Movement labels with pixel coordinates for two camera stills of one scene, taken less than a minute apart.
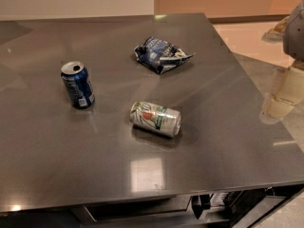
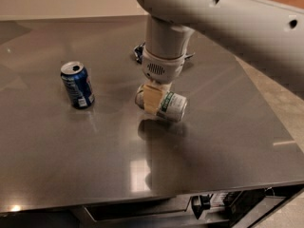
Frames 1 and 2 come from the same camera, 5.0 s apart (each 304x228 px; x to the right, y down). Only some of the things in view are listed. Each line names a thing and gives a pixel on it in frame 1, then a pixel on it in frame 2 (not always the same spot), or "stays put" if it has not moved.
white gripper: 294,37 to 161,69
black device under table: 237,203 stays put
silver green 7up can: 156,118 to 173,105
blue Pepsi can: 78,85 stays put
